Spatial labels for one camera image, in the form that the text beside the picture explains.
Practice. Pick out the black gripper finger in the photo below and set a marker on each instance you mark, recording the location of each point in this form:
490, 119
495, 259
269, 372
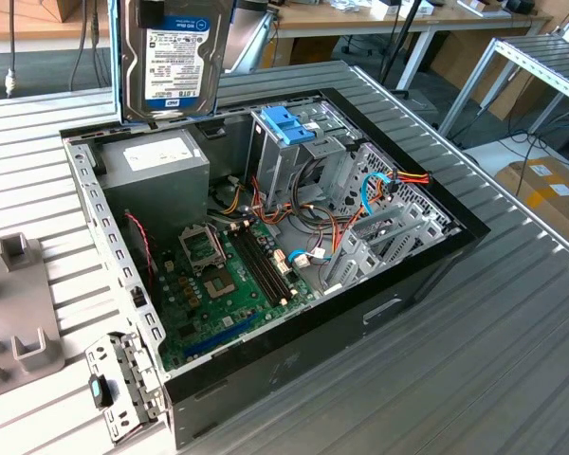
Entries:
149, 13

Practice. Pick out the metal slat table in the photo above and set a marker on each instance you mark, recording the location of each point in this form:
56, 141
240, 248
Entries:
540, 57

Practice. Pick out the cardboard box with labels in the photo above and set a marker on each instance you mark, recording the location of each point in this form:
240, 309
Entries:
540, 199

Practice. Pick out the black teal latch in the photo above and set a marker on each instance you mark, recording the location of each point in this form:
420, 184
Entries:
97, 391

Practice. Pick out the small brown cardboard box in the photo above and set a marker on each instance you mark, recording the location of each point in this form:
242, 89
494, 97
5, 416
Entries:
308, 49

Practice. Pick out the black open PC case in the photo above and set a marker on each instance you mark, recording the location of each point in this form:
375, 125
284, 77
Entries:
313, 360

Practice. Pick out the grey metal disk bay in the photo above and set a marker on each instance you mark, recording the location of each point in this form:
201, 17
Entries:
355, 256

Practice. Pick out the blue expansion slot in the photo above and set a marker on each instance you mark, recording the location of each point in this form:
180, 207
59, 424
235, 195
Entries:
218, 336

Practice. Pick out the black RAM slot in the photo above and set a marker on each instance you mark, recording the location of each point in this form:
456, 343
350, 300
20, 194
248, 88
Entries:
270, 263
256, 270

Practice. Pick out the green motherboard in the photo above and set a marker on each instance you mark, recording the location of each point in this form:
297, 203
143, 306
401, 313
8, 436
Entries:
227, 308

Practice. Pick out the blue plastic drive latch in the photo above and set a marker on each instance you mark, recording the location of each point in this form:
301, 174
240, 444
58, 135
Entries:
284, 123

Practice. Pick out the CPU socket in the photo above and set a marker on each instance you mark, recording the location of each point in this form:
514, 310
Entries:
220, 285

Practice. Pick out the hard disk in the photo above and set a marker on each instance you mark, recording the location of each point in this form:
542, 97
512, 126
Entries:
180, 61

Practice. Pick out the long wooden desk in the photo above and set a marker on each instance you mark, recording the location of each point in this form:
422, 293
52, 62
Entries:
336, 19

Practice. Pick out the grey parts rack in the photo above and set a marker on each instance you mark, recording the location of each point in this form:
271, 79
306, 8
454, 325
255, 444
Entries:
19, 303

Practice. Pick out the silver hinged slot bracket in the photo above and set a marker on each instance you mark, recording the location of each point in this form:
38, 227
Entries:
123, 379

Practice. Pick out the silver metal drive cage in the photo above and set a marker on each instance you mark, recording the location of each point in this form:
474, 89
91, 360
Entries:
270, 166

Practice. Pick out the grey power supply unit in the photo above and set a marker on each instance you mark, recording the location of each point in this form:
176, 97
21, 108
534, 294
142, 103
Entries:
156, 189

